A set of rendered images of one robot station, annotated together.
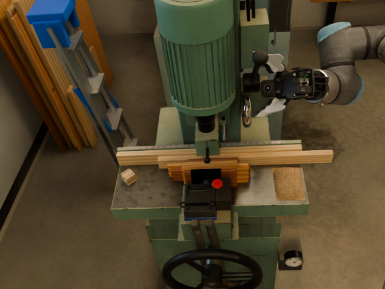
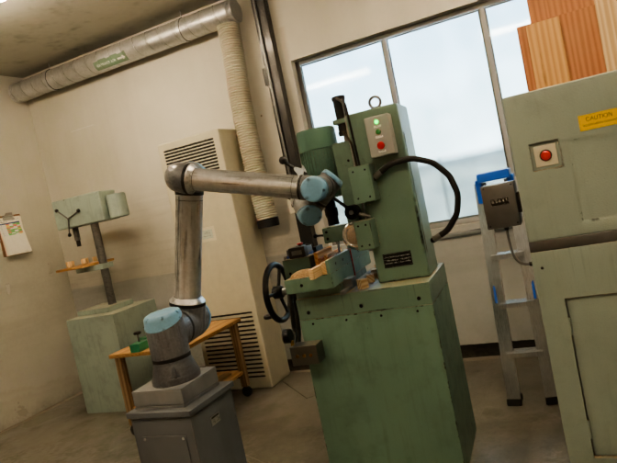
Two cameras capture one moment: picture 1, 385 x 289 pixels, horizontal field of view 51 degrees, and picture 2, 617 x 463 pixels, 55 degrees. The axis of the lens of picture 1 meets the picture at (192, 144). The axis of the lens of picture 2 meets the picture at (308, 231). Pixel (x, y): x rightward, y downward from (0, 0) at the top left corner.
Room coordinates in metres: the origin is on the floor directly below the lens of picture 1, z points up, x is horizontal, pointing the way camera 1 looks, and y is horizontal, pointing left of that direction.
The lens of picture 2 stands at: (1.35, -2.64, 1.21)
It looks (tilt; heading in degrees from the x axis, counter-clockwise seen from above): 3 degrees down; 104
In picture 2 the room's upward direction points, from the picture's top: 12 degrees counter-clockwise
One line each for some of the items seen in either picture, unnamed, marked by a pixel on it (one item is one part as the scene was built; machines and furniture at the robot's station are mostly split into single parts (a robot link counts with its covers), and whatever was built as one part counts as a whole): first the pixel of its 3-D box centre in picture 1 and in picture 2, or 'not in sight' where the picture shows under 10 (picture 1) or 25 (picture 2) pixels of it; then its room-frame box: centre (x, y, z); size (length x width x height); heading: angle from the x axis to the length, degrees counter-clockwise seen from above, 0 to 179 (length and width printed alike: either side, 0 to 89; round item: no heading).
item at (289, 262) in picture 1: (293, 258); (288, 338); (0.60, -0.28, 0.65); 0.06 x 0.04 x 0.08; 82
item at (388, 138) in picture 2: not in sight; (380, 135); (1.14, -0.23, 1.40); 0.10 x 0.06 x 0.16; 172
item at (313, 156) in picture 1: (243, 159); (333, 262); (0.83, -0.16, 0.92); 0.55 x 0.02 x 0.04; 82
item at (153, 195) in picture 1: (208, 196); (321, 272); (0.74, -0.03, 0.87); 0.61 x 0.30 x 0.06; 82
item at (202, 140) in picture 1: (208, 133); (340, 234); (0.86, -0.05, 1.03); 0.14 x 0.07 x 0.09; 172
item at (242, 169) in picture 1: (215, 174); (324, 257); (0.77, -0.06, 0.94); 0.20 x 0.02 x 0.08; 82
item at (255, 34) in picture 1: (254, 39); (364, 184); (1.04, -0.23, 1.23); 0.09 x 0.08 x 0.15; 172
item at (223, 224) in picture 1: (207, 211); (302, 265); (0.65, -0.01, 0.92); 0.15 x 0.13 x 0.09; 82
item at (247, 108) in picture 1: (246, 109); (356, 235); (0.96, -0.19, 1.02); 0.12 x 0.03 x 0.12; 172
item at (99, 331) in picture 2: not in sight; (112, 298); (-1.18, 1.28, 0.79); 0.62 x 0.48 x 1.58; 171
